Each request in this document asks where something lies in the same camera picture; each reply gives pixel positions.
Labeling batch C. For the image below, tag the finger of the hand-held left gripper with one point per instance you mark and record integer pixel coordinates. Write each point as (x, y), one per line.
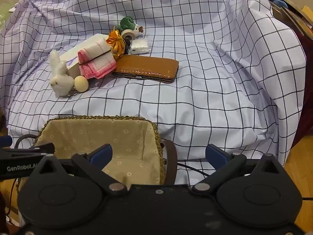
(5, 141)
(29, 149)

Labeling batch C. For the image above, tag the brown leather wallet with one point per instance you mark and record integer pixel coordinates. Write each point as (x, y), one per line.
(146, 66)

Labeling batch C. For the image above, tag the tape roll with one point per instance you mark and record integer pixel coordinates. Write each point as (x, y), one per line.
(131, 32)

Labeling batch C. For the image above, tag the pale wooden ball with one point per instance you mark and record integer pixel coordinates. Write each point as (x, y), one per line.
(81, 83)

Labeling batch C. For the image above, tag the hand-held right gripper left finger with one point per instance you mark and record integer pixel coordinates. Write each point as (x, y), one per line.
(101, 154)

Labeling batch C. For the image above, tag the pink-edged handkerchief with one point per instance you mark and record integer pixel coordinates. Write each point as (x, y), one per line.
(97, 62)

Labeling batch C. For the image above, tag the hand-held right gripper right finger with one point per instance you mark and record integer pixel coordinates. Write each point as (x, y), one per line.
(216, 155)

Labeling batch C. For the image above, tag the green plush duck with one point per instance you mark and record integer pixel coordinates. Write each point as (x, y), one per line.
(126, 23)

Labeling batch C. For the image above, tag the white cardboard box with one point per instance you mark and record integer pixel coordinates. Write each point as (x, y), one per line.
(75, 53)

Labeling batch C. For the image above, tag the white plush rabbit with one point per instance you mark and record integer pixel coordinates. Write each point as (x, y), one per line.
(61, 80)

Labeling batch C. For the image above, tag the blue round object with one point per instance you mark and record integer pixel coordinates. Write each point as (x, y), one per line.
(278, 4)

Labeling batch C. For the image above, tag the woven basket with beige liner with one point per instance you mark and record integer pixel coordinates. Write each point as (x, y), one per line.
(97, 132)

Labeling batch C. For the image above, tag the white checked cloth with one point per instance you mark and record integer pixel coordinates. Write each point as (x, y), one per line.
(195, 53)

